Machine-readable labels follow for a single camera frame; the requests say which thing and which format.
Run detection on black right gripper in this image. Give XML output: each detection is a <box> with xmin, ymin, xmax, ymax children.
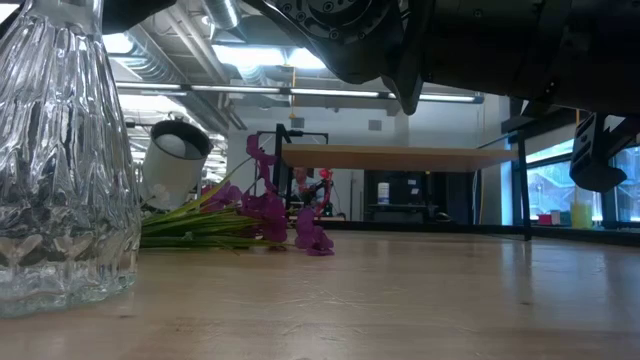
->
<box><xmin>568</xmin><ymin>0</ymin><xmax>640</xmax><ymax>195</ymax></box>

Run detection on clear ribbed glass vase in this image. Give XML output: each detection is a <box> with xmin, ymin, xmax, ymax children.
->
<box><xmin>0</xmin><ymin>0</ymin><xmax>143</xmax><ymax>319</ymax></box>

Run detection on purple orchid flower spray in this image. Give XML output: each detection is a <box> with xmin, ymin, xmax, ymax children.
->
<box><xmin>199</xmin><ymin>133</ymin><xmax>336</xmax><ymax>258</ymax></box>

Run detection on wooden shelf black legs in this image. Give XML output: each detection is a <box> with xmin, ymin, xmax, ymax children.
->
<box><xmin>268</xmin><ymin>123</ymin><xmax>534</xmax><ymax>243</ymax></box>

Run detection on bright ceiling light panel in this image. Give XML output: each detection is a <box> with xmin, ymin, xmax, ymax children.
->
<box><xmin>212</xmin><ymin>43</ymin><xmax>329</xmax><ymax>71</ymax></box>

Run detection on white artificial flower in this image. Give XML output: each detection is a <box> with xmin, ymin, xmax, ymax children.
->
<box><xmin>148</xmin><ymin>183</ymin><xmax>172</xmax><ymax>210</ymax></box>

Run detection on dark background cabinet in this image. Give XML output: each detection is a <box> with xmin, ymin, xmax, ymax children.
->
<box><xmin>363</xmin><ymin>169</ymin><xmax>477</xmax><ymax>224</ymax></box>

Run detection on long fluorescent light fixture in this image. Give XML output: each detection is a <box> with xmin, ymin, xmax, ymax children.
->
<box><xmin>114</xmin><ymin>81</ymin><xmax>485</xmax><ymax>105</ymax></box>

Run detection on green artificial stem bunch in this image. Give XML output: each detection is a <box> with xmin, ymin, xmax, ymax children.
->
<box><xmin>139</xmin><ymin>158</ymin><xmax>291</xmax><ymax>252</ymax></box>

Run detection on person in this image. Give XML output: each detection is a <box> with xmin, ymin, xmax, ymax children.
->
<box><xmin>291</xmin><ymin>166</ymin><xmax>321</xmax><ymax>216</ymax></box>

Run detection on yellow hanging cord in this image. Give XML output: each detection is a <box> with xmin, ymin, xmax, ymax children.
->
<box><xmin>288</xmin><ymin>65</ymin><xmax>298</xmax><ymax>120</ymax></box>

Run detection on thin black background frame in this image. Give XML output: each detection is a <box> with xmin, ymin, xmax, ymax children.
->
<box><xmin>254</xmin><ymin>129</ymin><xmax>330</xmax><ymax>221</ymax></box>

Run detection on black aluminium table frame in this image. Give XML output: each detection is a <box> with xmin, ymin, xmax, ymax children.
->
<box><xmin>287</xmin><ymin>218</ymin><xmax>640</xmax><ymax>247</ymax></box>

